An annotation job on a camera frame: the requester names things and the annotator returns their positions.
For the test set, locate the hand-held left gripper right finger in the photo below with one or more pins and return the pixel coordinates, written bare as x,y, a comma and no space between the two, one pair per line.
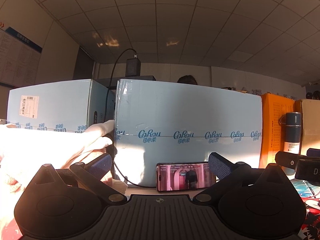
219,167

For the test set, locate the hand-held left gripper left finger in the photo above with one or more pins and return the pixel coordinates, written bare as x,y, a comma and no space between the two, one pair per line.
103,164

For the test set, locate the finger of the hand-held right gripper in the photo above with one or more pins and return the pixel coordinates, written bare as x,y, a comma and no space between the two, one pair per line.
286,158

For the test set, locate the blue vacuum bottle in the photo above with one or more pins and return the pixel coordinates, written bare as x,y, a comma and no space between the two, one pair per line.
292,132

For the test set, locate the orange cardboard box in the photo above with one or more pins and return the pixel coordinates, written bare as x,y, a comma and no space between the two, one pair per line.
271,130

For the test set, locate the blue printed table mat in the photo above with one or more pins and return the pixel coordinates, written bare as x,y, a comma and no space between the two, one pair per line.
311,205

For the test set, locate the black smartphone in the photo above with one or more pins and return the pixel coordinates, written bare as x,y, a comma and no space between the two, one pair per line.
186,177

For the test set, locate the brown cardboard box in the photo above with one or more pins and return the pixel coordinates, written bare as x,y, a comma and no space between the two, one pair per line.
311,120

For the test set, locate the large light blue cardboard box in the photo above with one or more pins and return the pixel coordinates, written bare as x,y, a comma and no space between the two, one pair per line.
187,115

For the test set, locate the cream knit sweater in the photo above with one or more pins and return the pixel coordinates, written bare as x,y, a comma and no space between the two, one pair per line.
37,150

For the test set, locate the small light blue cardboard box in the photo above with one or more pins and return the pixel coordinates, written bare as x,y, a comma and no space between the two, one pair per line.
55,105

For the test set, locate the dark door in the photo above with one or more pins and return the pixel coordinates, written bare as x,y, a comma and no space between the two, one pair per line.
85,65

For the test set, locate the black charger adapter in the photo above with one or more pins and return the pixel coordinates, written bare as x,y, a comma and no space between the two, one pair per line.
133,67

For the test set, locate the wall notice board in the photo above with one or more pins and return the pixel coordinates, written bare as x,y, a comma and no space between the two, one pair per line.
17,60

